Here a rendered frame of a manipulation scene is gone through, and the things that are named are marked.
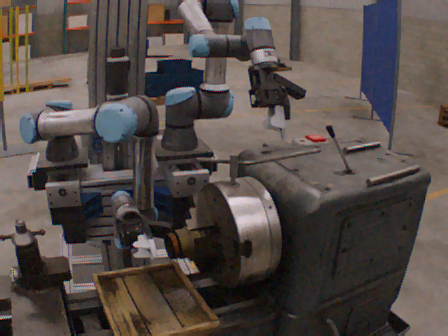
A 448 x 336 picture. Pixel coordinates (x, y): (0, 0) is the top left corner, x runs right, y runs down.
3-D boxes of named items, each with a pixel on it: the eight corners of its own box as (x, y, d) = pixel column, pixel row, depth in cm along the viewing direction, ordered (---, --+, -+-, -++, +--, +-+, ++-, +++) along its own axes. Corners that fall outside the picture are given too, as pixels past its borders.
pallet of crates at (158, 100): (188, 92, 896) (189, 56, 868) (209, 99, 835) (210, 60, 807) (136, 99, 831) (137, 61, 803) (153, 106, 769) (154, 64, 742)
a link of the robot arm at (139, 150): (141, 88, 141) (138, 217, 159) (123, 94, 131) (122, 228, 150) (170, 92, 137) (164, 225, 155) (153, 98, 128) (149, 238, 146)
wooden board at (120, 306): (175, 269, 143) (175, 260, 142) (220, 331, 113) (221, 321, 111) (93, 282, 131) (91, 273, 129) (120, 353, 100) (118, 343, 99)
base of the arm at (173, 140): (157, 141, 179) (157, 118, 175) (192, 138, 183) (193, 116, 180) (164, 152, 165) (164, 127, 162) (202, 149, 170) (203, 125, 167)
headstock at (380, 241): (344, 217, 183) (356, 133, 169) (415, 265, 143) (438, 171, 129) (223, 247, 158) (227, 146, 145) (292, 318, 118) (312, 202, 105)
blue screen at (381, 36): (344, 97, 946) (347, 2, 864) (375, 101, 932) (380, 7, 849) (363, 150, 567) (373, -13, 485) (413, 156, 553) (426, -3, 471)
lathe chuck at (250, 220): (219, 250, 145) (222, 163, 134) (265, 300, 119) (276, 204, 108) (194, 255, 142) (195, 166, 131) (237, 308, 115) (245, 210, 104)
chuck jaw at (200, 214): (219, 227, 127) (208, 190, 131) (225, 222, 123) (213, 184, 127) (184, 234, 123) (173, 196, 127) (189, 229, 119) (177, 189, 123)
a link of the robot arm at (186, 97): (162, 119, 175) (162, 86, 170) (194, 117, 178) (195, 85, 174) (167, 126, 164) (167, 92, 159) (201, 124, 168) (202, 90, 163)
